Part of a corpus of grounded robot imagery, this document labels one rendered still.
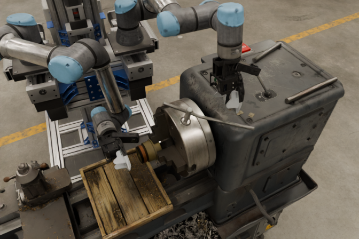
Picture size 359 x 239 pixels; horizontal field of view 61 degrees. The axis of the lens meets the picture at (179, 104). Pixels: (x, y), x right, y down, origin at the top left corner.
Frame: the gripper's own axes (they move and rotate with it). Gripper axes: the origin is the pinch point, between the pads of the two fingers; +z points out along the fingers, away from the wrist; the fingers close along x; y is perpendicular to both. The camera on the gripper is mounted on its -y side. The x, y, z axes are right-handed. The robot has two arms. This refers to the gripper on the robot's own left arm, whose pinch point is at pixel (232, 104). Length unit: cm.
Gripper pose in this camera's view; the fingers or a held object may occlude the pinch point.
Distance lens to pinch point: 108.7
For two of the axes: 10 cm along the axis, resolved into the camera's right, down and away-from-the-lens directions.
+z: 0.7, 8.1, 5.8
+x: 4.6, 4.9, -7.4
